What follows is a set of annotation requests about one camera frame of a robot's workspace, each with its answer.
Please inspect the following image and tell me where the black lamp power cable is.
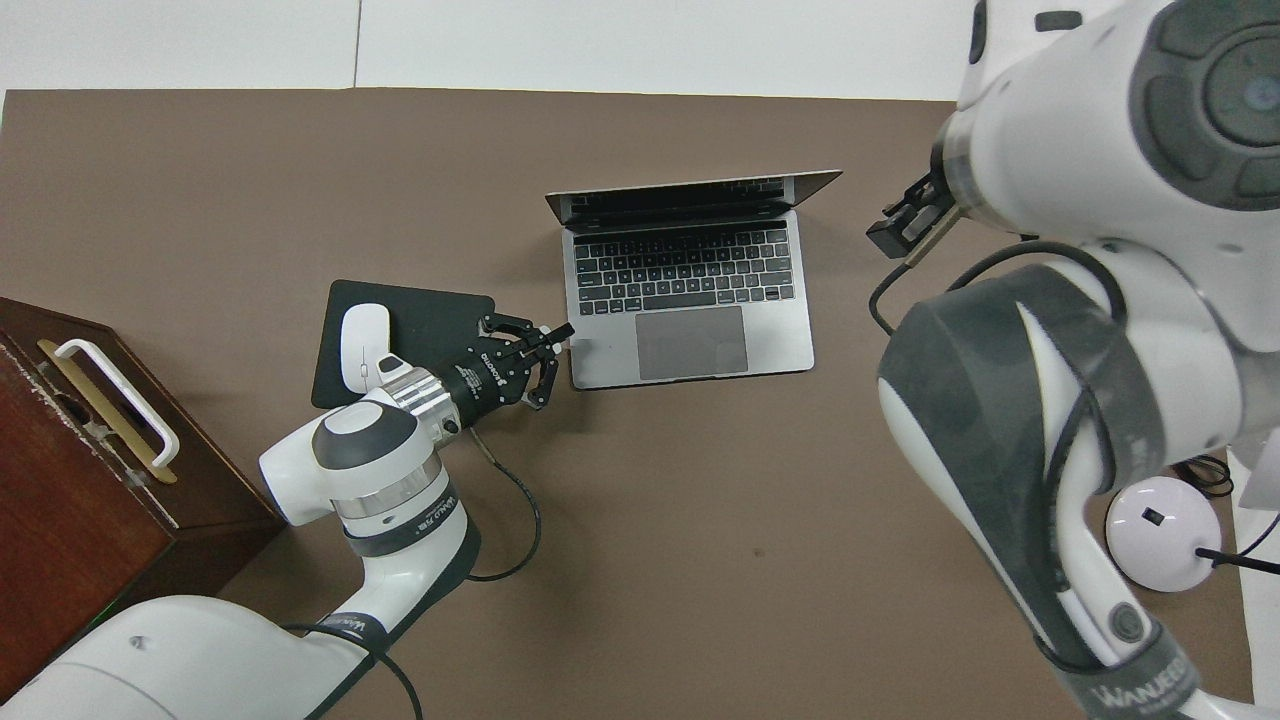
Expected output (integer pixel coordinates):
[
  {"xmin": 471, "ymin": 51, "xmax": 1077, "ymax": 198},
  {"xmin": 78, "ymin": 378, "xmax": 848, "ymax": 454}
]
[{"xmin": 1170, "ymin": 455, "xmax": 1236, "ymax": 499}]

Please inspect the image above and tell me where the white box handle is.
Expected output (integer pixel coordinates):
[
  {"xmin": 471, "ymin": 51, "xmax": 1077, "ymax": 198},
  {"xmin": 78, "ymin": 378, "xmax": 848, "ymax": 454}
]
[{"xmin": 53, "ymin": 340, "xmax": 181, "ymax": 468}]

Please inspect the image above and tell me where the brass handle plate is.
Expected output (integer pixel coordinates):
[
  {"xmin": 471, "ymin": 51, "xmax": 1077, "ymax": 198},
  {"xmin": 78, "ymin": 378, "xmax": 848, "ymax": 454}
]
[{"xmin": 38, "ymin": 340, "xmax": 179, "ymax": 485}]

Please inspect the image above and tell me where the black mouse pad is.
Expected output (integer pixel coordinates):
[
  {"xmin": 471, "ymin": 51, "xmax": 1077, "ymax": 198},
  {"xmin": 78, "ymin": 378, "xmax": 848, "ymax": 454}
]
[{"xmin": 311, "ymin": 279, "xmax": 497, "ymax": 411}]

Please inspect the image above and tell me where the white computer mouse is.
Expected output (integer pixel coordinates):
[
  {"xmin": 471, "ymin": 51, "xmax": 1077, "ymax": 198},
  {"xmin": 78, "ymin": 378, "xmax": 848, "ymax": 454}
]
[{"xmin": 340, "ymin": 303, "xmax": 393, "ymax": 393}]

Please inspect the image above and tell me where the silver grey Apple laptop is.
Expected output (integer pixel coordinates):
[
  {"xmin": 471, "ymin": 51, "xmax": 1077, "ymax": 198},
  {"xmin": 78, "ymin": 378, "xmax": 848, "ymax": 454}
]
[{"xmin": 545, "ymin": 169, "xmax": 844, "ymax": 391}]

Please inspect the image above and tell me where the brown paper table mat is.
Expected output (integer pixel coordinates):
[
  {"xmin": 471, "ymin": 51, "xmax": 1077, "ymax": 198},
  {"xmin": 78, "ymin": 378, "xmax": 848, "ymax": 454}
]
[{"xmin": 0, "ymin": 88, "xmax": 1257, "ymax": 720}]

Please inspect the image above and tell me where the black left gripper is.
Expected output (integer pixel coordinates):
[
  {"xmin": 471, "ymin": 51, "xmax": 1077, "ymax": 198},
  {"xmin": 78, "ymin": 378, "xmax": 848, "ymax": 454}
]
[{"xmin": 440, "ymin": 316, "xmax": 577, "ymax": 429}]

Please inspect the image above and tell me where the white desk lamp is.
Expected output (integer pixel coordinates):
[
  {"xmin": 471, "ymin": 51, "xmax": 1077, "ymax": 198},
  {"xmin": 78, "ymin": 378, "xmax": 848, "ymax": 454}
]
[{"xmin": 1105, "ymin": 450, "xmax": 1280, "ymax": 593}]

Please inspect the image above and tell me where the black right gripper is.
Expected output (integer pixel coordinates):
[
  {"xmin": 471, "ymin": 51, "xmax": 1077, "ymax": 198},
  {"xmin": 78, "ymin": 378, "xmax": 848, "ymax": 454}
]
[{"xmin": 866, "ymin": 168, "xmax": 963, "ymax": 261}]

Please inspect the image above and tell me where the dark brown wooden box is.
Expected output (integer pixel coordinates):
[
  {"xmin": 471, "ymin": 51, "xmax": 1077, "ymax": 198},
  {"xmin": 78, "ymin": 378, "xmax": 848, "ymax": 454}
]
[{"xmin": 0, "ymin": 297, "xmax": 289, "ymax": 701}]

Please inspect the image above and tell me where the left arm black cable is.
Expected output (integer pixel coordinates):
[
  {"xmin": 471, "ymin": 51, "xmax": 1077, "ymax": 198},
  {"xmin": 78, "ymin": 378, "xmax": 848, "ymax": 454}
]
[{"xmin": 285, "ymin": 430, "xmax": 543, "ymax": 720}]

